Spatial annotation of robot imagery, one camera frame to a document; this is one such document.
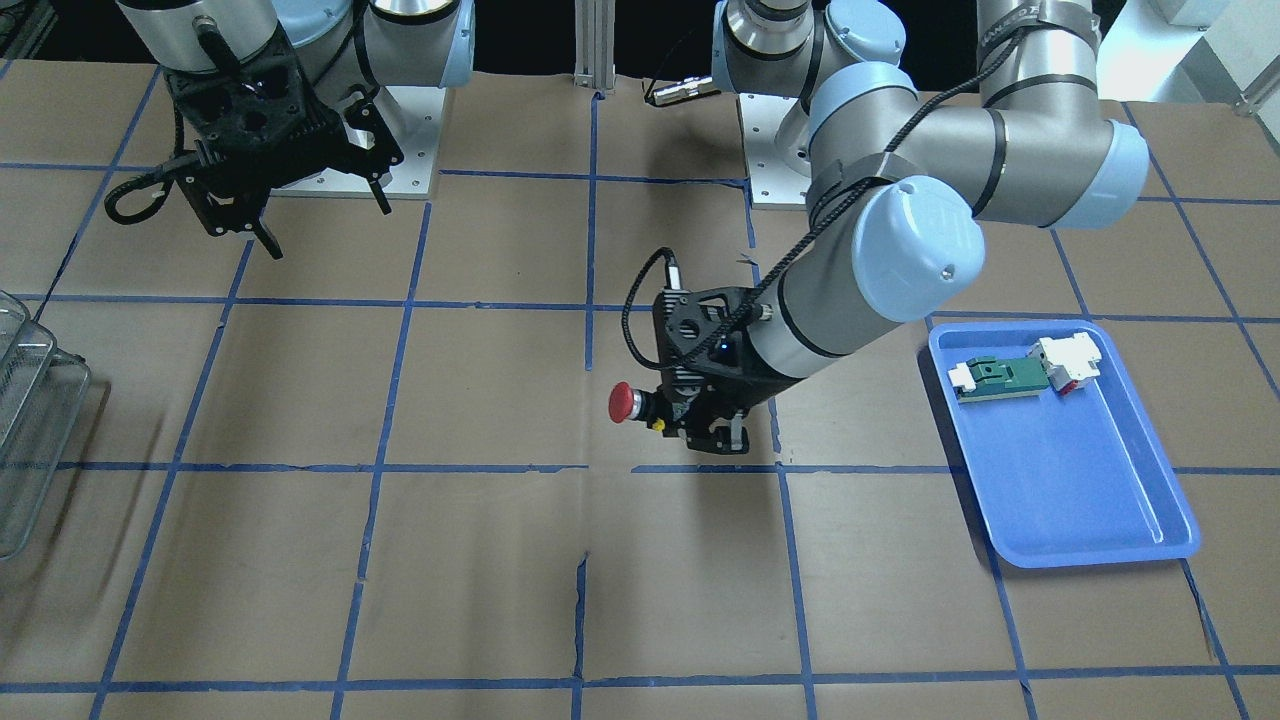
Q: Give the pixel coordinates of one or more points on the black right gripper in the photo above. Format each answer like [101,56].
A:
[330,112]

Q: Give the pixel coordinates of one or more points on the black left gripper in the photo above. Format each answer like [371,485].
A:
[752,384]

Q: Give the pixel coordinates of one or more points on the red emergency stop button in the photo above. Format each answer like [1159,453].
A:
[653,409]

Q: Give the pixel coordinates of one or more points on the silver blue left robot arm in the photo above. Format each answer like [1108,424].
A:
[898,186]

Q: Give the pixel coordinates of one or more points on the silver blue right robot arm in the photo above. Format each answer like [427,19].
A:
[336,98]

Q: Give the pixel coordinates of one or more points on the green terminal block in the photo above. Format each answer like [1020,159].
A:
[985,378]

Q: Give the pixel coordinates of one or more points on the white circuit breaker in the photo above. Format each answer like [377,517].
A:
[1069,363]

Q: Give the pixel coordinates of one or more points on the blue plastic tray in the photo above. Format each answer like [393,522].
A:
[1065,481]

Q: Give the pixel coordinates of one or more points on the aluminium frame post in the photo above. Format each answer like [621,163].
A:
[594,45]

